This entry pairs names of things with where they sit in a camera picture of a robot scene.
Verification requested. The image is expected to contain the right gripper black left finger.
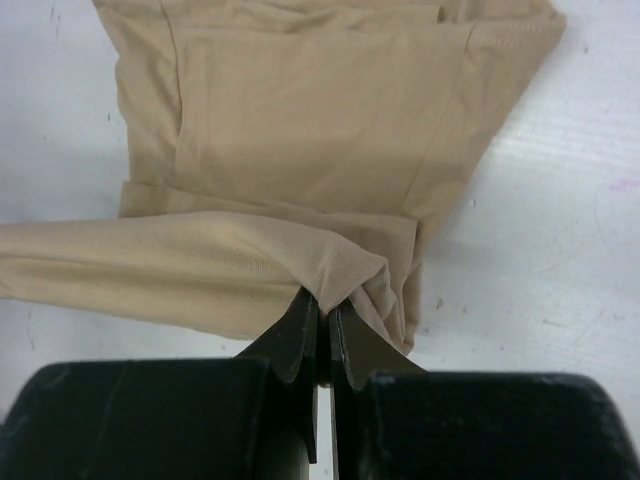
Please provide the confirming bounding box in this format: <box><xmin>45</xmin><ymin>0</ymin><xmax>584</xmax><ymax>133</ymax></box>
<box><xmin>1</xmin><ymin>291</ymin><xmax>320</xmax><ymax>479</ymax></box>

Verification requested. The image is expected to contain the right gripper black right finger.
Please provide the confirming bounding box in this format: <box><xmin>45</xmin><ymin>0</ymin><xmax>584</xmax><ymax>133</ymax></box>
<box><xmin>327</xmin><ymin>304</ymin><xmax>639</xmax><ymax>479</ymax></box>

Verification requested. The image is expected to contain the beige t shirt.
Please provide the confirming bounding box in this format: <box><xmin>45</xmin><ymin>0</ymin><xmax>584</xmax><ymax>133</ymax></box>
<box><xmin>1</xmin><ymin>1</ymin><xmax>566</xmax><ymax>353</ymax></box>

